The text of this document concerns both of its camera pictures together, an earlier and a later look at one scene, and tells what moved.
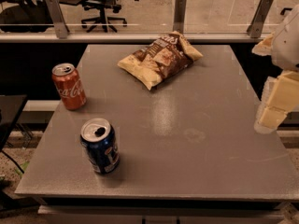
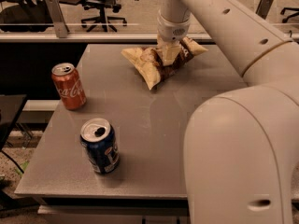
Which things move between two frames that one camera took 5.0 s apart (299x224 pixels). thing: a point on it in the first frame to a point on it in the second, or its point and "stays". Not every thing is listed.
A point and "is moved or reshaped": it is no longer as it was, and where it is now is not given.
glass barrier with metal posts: x=128 y=19 stays
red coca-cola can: x=68 y=83 stays
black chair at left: x=27 y=17 stays
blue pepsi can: x=99 y=140 stays
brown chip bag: x=162 y=59 is moved or reshaped
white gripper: x=288 y=46 to x=172 y=32
